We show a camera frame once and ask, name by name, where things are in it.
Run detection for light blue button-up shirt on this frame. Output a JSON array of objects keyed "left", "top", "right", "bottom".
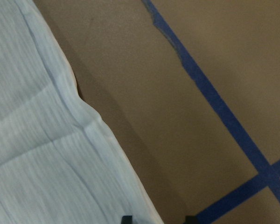
[{"left": 0, "top": 0, "right": 162, "bottom": 224}]

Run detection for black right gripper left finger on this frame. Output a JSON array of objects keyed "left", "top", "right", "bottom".
[{"left": 121, "top": 217, "right": 133, "bottom": 224}]

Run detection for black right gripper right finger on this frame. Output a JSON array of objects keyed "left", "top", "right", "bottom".
[{"left": 185, "top": 216, "right": 197, "bottom": 224}]

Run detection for brown paper table cover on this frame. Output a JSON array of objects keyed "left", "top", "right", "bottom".
[{"left": 35, "top": 0, "right": 280, "bottom": 224}]

